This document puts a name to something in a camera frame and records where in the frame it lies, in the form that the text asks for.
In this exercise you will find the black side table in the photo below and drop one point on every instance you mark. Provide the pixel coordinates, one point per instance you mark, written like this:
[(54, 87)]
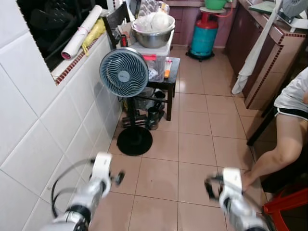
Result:
[(168, 82)]

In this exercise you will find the grey standing fan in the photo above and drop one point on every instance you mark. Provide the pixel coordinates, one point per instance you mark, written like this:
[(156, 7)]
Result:
[(123, 72)]

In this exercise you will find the black furniture leg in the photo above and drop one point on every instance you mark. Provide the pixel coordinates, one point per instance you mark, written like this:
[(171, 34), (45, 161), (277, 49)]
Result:
[(262, 126)]

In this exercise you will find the white rolled paper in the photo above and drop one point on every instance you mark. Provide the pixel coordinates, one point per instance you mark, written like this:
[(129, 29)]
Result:
[(82, 32)]

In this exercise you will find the clear plastic storage box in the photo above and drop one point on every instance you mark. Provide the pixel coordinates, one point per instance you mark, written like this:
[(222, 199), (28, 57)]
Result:
[(156, 60)]

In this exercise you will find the red plastic stool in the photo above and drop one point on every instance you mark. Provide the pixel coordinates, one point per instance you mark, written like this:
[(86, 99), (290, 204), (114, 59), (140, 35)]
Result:
[(286, 204)]

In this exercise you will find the green plastic bowl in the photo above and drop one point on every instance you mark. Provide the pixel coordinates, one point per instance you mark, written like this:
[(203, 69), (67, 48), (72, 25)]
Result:
[(215, 4)]

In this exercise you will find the brown kitchen counter cabinet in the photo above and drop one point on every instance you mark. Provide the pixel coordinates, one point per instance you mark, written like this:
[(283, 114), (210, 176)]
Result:
[(274, 62)]

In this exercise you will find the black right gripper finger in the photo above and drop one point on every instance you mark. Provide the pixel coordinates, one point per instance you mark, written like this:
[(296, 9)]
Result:
[(208, 183), (211, 195)]

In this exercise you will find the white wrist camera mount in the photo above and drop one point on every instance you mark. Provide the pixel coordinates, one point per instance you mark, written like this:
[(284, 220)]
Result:
[(101, 166), (232, 183)]

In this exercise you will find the yellow cloth bundle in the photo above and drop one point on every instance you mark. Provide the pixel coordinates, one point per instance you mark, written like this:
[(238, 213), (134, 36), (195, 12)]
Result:
[(94, 34)]

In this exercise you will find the teal gas cylinder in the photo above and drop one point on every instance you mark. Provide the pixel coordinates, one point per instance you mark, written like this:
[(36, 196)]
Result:
[(204, 41)]

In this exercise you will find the grey countertop appliance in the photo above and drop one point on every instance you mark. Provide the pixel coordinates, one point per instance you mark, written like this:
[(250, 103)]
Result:
[(294, 7)]

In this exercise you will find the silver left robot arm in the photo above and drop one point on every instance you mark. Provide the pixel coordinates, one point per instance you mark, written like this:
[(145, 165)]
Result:
[(86, 197)]

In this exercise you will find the black cup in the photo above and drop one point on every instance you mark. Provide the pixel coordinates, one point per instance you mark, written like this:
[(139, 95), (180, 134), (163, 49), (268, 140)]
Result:
[(153, 118)]

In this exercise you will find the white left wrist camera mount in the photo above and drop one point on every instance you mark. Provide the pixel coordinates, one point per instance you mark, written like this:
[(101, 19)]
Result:
[(101, 166)]

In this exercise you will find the white hanging cloth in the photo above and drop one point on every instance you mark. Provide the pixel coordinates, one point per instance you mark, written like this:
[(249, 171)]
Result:
[(255, 48)]

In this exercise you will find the seated person in white shirt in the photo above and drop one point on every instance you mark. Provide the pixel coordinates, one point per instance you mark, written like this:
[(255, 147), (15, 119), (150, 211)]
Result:
[(284, 139)]

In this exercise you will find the black chair back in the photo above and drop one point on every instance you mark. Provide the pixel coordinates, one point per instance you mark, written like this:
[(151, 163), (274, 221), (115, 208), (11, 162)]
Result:
[(115, 21)]

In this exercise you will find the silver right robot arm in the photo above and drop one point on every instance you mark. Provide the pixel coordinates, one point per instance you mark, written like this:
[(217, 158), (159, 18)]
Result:
[(240, 211)]

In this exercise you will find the steel mixing bowl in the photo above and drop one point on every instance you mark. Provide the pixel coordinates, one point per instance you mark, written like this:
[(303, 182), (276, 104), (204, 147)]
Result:
[(153, 37)]

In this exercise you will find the white plastic bag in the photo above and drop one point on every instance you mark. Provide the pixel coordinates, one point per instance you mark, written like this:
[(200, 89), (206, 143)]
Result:
[(156, 21)]

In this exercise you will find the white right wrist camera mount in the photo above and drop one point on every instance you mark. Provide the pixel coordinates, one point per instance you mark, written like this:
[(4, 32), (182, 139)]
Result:
[(232, 183)]

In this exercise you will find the clear egg tray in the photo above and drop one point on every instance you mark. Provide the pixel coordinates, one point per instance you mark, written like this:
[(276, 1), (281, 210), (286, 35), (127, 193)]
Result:
[(154, 6)]

